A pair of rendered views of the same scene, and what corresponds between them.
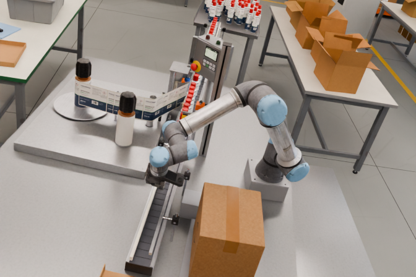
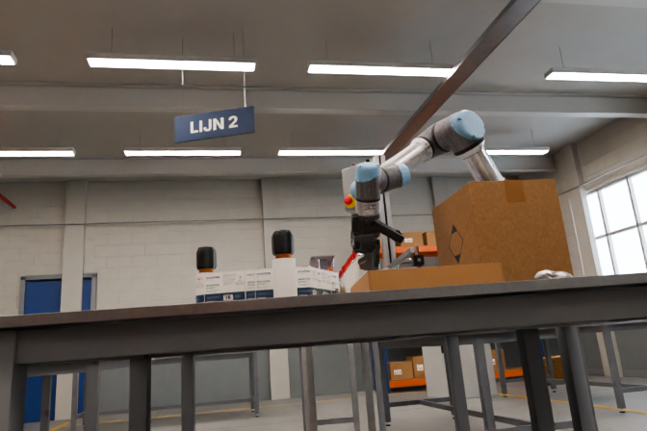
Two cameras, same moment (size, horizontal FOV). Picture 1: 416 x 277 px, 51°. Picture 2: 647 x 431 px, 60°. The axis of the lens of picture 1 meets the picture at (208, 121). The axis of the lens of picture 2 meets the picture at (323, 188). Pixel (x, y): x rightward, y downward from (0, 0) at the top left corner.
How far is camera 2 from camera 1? 1.62 m
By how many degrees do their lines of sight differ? 48
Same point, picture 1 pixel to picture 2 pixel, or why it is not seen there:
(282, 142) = (495, 174)
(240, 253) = (530, 198)
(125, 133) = (289, 284)
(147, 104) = (300, 275)
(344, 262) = not seen: outside the picture
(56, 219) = not seen: hidden behind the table
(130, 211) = not seen: hidden behind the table
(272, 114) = (470, 123)
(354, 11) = (466, 355)
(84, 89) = (211, 283)
